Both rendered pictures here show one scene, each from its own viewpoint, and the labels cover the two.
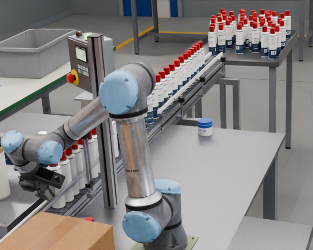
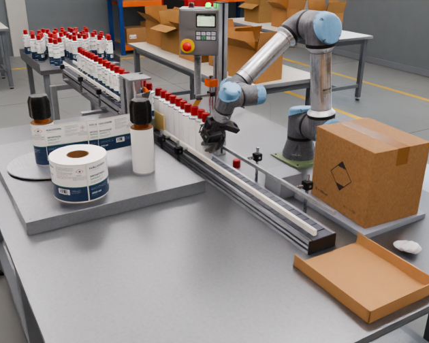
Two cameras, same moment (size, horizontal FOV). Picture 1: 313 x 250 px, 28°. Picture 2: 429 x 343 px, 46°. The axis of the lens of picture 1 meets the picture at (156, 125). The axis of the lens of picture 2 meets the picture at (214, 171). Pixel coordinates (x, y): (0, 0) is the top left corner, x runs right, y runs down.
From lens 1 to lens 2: 215 cm
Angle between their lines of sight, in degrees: 49
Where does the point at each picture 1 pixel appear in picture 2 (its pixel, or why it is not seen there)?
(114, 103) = (331, 35)
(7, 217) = (188, 176)
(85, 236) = (375, 124)
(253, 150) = not seen: hidden behind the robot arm
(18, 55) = not seen: outside the picture
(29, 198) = (171, 163)
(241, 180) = (254, 120)
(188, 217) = (274, 142)
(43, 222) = (337, 128)
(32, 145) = (250, 90)
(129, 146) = (329, 69)
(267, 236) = not seen: hidden behind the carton
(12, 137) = (234, 86)
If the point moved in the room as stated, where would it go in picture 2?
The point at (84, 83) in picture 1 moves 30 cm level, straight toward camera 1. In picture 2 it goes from (205, 47) to (271, 54)
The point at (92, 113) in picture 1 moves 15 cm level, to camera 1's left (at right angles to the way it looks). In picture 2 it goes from (269, 58) to (248, 64)
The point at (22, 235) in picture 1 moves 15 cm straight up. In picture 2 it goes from (348, 135) to (354, 92)
